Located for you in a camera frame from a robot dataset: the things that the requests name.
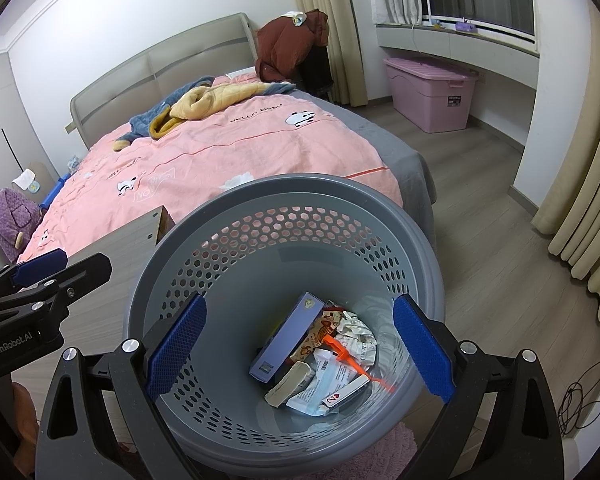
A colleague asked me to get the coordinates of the written paper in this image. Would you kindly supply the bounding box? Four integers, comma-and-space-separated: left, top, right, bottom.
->
335, 310, 378, 368

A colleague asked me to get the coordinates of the bed with pink cover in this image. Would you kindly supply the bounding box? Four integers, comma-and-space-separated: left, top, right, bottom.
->
17, 76, 403, 263

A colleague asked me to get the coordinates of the thin white desk lamp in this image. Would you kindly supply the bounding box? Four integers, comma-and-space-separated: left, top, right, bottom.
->
419, 0, 476, 26

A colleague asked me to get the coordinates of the person's left hand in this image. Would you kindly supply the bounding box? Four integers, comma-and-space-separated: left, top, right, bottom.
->
11, 382, 42, 461

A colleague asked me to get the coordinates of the beige curtain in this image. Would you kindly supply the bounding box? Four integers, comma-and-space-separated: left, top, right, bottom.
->
530, 20, 600, 351
285, 0, 368, 108

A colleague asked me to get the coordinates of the grey perforated plastic basket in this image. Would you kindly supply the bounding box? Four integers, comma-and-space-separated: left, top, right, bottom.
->
122, 174, 448, 466

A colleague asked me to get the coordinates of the red patterned snack wrapper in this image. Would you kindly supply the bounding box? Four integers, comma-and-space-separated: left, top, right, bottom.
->
290, 300, 348, 366

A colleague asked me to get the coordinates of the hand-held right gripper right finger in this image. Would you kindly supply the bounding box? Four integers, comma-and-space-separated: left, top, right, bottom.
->
392, 294, 566, 480

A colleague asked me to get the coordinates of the pink fluffy rug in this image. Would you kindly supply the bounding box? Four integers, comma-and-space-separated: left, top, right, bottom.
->
387, 420, 433, 461

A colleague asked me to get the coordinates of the black cable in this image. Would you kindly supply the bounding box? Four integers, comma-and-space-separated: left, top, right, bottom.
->
557, 357, 600, 436

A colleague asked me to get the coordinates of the purple cardboard box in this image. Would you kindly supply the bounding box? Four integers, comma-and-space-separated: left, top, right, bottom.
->
249, 292, 325, 383

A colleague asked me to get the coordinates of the wooden chair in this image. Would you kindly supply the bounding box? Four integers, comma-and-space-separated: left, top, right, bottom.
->
11, 160, 54, 252

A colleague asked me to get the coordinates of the brown coat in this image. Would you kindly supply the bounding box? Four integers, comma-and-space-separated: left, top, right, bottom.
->
255, 9, 330, 83

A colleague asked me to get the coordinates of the pink plastic storage box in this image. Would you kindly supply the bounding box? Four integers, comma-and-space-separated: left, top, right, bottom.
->
384, 57, 480, 134

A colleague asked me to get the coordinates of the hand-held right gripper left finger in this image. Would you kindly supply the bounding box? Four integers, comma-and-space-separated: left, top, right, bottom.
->
32, 292, 208, 480

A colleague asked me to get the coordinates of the purple fleece robe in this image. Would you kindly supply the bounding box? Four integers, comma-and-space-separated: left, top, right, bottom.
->
0, 187, 43, 263

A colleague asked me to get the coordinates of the blue and yellow fleece robe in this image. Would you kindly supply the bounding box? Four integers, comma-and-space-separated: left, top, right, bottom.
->
112, 76, 297, 153

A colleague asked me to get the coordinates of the black chair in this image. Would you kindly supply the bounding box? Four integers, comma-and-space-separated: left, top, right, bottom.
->
297, 45, 335, 101

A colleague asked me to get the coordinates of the blue and white plastic packet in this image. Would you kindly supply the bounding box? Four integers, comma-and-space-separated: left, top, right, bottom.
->
286, 350, 356, 416

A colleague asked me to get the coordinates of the grey bed sheet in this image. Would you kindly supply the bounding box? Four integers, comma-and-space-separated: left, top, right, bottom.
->
300, 92, 436, 246

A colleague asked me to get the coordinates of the playing card two of hearts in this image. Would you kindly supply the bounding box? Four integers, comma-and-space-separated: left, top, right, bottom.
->
320, 375, 371, 413

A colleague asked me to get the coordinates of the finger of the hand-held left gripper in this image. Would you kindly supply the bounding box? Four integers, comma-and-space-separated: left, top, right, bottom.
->
0, 253, 113, 321
0, 249, 69, 293

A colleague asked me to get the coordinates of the orange plastic strap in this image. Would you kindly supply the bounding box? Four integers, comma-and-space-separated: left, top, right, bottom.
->
322, 335, 396, 393

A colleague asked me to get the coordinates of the white bay window ledge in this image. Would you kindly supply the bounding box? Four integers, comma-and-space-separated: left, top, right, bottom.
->
375, 22, 538, 86

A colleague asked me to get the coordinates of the grey padded headboard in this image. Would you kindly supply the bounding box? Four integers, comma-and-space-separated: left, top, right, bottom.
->
65, 12, 258, 148

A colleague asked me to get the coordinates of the blue plastic object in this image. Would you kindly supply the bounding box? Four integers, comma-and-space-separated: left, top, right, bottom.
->
40, 172, 73, 211

